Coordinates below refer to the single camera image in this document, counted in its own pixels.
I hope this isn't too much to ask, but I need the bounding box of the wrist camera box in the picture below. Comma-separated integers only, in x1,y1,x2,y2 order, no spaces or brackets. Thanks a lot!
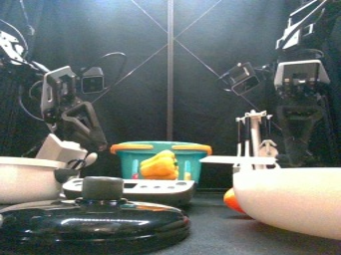
215,61,264,98
79,66,107,95

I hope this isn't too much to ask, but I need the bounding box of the orange toy fruit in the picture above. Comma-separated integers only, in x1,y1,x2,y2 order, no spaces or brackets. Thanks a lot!
222,187,247,215

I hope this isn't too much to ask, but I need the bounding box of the large white bowl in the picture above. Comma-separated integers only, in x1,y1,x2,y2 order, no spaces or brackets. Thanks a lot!
231,166,341,241

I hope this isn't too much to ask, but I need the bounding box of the black glass pot lid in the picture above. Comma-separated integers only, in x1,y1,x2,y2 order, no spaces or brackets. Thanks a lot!
0,175,191,255

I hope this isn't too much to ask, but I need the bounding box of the teal basket with orange handles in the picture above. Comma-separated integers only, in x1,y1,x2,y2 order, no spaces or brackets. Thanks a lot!
110,140,213,183

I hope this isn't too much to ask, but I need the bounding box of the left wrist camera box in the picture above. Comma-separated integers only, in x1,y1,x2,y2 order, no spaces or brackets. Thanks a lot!
79,66,107,95

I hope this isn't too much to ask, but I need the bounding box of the grey white toy stove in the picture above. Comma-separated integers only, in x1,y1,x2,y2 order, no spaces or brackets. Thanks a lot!
62,178,197,207

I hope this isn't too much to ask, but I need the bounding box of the black looped cable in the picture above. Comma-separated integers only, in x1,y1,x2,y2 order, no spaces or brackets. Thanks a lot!
82,51,130,88

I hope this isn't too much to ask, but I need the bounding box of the white flat board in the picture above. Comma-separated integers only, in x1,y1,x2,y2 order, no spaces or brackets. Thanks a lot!
198,155,280,166

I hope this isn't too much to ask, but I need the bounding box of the grey metal frame pole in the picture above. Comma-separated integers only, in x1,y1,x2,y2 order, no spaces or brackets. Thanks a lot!
167,0,175,141

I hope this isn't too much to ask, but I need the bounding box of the yellow toy bell pepper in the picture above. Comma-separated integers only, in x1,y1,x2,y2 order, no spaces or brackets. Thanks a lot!
139,149,181,181

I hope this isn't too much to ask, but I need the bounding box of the white pot with black handle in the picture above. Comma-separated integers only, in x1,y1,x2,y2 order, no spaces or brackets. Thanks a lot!
0,155,83,205

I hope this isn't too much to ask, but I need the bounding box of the white utensil rack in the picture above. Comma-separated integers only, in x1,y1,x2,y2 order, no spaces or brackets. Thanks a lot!
234,110,281,171

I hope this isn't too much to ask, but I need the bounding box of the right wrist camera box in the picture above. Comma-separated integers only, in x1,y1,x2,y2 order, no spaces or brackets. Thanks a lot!
215,61,264,98

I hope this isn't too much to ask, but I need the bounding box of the white toy cleaver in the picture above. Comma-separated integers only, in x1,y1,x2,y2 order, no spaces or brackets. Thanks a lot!
34,132,91,164

